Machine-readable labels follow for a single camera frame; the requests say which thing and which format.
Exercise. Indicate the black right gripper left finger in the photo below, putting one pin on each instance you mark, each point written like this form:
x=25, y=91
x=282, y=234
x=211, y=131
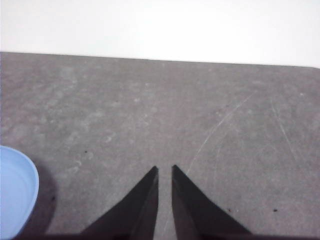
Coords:
x=140, y=212

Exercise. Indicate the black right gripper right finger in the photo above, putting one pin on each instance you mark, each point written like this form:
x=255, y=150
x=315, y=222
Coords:
x=192, y=212

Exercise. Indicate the blue plate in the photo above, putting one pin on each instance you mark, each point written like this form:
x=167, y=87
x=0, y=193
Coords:
x=15, y=190

